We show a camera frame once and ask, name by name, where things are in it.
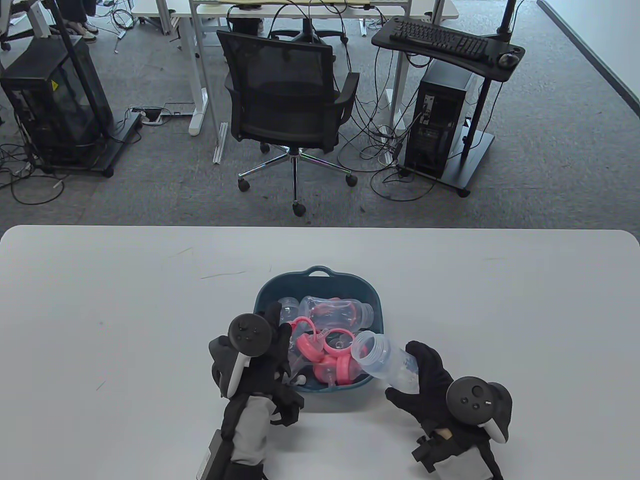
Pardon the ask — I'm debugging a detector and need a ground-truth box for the black glass computer case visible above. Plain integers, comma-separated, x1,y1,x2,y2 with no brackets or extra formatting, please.
0,36,113,162

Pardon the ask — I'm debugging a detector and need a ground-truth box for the white power strip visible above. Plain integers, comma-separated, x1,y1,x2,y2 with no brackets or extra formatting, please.
376,125,401,166
131,106,174,125

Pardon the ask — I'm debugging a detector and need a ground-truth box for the black swivel chair base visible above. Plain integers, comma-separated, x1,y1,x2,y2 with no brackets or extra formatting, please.
270,17,348,46

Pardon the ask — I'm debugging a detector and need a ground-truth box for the black hand controller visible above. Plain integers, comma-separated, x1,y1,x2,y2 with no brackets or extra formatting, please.
446,376,514,444
209,313,274,399

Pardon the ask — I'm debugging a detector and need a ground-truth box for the black mesh office chair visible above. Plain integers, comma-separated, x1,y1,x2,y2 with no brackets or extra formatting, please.
216,30,361,217

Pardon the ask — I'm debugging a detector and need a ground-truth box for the baby bottle with pink handles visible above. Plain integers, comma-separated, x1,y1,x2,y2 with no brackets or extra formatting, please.
351,331,420,396
300,295,375,332

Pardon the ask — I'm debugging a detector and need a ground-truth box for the teal plastic basin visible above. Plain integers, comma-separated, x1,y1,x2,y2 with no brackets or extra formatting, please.
254,265,385,394

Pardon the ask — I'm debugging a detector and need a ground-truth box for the black rolling keyboard stand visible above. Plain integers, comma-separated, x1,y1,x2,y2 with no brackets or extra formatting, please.
371,0,527,197

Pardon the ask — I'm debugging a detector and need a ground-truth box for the black keyboard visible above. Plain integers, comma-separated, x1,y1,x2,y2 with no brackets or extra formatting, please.
389,19,490,62

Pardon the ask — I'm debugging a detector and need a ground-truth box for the person's right hand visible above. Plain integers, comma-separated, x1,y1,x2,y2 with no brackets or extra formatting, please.
385,341,462,435

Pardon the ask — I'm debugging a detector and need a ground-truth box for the pink bottle collar with nipple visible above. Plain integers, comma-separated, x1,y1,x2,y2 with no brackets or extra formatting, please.
335,354,362,386
297,336,326,362
314,356,341,387

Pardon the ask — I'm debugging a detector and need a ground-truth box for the black computer tower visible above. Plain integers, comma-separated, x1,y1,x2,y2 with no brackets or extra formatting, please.
403,61,477,180

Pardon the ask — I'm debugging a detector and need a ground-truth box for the person's left hand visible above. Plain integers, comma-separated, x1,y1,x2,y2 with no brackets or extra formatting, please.
210,300,293,399

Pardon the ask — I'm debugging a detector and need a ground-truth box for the black battery pack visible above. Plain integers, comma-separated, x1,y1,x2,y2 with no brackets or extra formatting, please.
196,429,236,480

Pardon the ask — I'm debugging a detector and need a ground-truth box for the clear baby bottle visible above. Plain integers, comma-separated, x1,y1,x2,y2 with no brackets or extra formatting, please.
277,297,301,326

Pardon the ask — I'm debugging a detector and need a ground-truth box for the black rolling pole cart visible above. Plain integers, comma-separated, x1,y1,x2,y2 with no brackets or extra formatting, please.
30,0,144,179

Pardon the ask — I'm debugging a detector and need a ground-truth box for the white metal frame desk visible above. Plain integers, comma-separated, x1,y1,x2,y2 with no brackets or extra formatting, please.
189,0,414,137

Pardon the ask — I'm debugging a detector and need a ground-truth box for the black cable bundle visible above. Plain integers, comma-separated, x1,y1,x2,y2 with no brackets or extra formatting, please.
0,142,66,206
337,65,436,202

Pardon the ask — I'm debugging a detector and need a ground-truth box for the silver metal rail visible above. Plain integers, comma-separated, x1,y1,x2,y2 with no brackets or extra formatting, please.
213,122,230,165

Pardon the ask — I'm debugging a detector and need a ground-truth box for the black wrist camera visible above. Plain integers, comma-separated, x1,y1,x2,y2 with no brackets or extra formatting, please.
411,434,448,473
271,387,306,427

